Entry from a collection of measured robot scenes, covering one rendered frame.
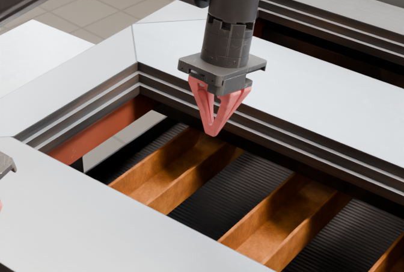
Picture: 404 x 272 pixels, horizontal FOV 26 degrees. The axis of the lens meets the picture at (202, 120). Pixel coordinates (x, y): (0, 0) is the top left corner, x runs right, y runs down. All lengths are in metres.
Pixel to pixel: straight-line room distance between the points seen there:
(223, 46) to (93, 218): 0.26
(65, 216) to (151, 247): 0.12
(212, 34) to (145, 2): 2.53
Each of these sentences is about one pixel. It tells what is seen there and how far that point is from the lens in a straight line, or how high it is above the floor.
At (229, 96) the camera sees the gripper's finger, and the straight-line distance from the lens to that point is 1.03.
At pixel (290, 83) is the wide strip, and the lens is 1.34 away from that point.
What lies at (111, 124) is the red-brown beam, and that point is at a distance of 1.39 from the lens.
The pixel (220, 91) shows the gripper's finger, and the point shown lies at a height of 1.02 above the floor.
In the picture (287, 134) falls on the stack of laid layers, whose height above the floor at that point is 0.85.
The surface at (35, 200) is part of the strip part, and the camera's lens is 1.12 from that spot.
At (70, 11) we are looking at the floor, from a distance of 3.51.
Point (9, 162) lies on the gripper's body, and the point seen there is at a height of 1.10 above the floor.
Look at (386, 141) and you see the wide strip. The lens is 1.23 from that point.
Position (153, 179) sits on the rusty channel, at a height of 0.68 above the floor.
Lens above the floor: 1.55
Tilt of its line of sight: 34 degrees down
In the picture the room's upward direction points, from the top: straight up
